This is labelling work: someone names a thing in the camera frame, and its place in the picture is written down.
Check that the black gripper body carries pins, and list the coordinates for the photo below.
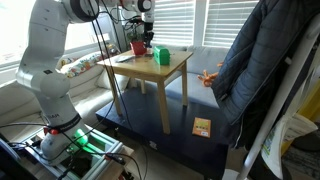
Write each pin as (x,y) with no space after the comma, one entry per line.
(148,24)

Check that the small dark toy car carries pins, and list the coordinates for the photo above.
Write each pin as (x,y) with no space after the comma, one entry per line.
(148,47)

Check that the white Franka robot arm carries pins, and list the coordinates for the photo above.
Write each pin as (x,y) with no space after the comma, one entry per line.
(46,50)

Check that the orange plush toy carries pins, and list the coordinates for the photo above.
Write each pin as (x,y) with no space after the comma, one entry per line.
(208,78)

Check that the green houseplant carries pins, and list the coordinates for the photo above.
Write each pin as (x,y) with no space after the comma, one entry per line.
(133,33)

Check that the green plastic box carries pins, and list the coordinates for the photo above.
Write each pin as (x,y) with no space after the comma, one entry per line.
(161,55)

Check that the wide white window blind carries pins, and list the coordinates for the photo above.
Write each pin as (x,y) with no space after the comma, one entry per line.
(171,21)

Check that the light wooden side table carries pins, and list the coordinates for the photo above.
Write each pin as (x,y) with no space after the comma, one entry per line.
(146,68)

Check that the white paper sheet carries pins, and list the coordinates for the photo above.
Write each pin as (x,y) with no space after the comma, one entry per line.
(124,59)

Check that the white cushion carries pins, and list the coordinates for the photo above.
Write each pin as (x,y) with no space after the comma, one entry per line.
(105,81)

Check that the grey sofa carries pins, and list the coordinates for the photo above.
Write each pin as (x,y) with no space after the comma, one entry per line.
(196,90)

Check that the floral patterned cushion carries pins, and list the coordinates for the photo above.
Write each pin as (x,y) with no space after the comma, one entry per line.
(81,64)

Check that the black platform mat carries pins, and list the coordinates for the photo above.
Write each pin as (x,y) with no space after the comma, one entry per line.
(180,133)

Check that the orange booklet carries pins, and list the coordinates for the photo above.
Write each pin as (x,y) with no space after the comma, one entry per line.
(201,127)

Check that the dark blue quilted jacket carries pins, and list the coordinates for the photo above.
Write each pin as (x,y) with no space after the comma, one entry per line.
(260,60)

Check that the white coat stand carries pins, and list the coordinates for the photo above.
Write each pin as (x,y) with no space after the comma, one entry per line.
(280,96)

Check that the white bag with green print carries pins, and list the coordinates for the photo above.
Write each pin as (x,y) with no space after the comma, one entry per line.
(286,140)

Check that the yellow furniture piece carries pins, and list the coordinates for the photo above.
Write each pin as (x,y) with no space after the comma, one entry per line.
(311,103)

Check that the black case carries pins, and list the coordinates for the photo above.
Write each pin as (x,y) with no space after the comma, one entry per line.
(5,160)

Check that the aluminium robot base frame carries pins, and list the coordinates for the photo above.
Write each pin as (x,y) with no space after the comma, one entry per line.
(96,153)

